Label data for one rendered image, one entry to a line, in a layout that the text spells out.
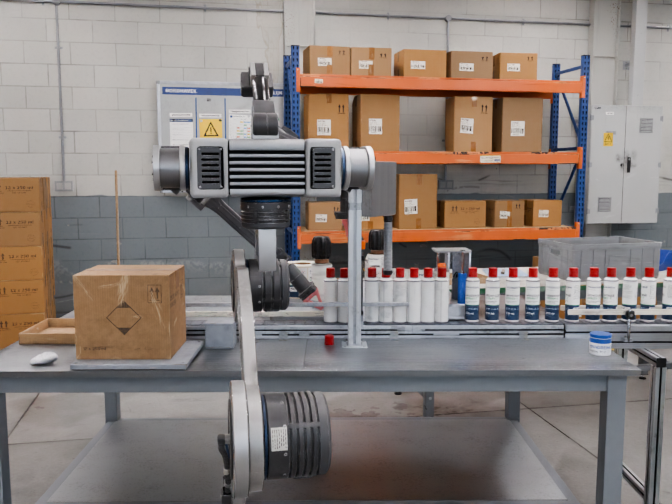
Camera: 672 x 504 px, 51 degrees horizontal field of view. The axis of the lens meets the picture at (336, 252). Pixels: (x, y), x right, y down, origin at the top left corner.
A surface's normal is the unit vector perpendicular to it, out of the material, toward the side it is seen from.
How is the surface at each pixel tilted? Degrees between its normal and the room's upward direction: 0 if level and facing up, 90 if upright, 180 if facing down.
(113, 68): 90
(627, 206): 90
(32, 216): 90
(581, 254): 90
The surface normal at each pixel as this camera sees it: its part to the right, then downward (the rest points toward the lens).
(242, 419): 0.15, -0.53
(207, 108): 0.19, 0.11
